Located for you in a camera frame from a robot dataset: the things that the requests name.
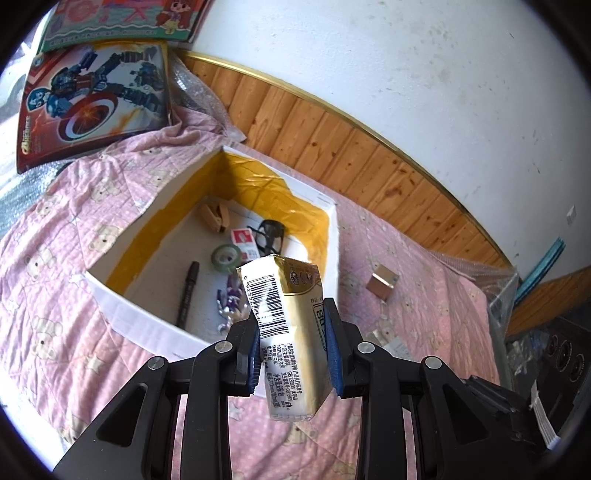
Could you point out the black frame glasses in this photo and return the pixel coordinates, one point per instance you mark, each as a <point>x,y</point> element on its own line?
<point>274,236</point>

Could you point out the colourful cartoon toy box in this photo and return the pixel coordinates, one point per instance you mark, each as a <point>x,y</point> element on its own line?
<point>115,23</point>

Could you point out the wooden clothespin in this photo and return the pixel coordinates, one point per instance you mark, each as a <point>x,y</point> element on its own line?
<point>214,219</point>

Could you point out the green tape roll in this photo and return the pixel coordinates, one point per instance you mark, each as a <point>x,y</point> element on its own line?
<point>217,263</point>

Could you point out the red white staple box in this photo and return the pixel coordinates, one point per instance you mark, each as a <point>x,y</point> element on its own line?
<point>242,237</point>

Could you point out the robot figure toy box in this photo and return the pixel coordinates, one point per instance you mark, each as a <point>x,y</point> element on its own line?
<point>92,92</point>

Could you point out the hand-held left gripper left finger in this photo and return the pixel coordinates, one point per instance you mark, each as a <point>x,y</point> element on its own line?
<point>251,357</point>

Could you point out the white wall socket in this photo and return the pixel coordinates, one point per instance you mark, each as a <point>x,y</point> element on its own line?
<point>571,215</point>

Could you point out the blue-edged plastic sheets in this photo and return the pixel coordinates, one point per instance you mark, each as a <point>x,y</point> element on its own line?
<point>547,263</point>

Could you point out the pink bear print blanket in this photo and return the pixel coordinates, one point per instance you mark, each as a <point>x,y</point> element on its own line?
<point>69,258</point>

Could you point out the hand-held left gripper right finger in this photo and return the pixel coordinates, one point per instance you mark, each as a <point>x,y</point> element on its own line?
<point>333,355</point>

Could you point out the small white box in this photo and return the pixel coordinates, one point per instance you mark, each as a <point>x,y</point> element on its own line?
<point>392,345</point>

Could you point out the white cardboard box yellow lining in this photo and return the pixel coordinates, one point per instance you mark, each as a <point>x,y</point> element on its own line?
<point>138,318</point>

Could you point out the small tan box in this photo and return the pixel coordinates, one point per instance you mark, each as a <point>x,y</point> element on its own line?
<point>381,279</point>

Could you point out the cream tissue pack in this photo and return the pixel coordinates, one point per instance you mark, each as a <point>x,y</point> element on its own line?
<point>295,350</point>

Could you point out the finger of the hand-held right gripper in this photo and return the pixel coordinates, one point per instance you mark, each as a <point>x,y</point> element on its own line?
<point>512,410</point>

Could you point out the black marker pen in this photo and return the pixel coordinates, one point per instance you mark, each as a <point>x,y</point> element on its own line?
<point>187,295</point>

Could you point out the bubble wrap sheet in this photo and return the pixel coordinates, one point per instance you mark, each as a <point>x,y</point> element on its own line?
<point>503,300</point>
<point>198,92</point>
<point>23,194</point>

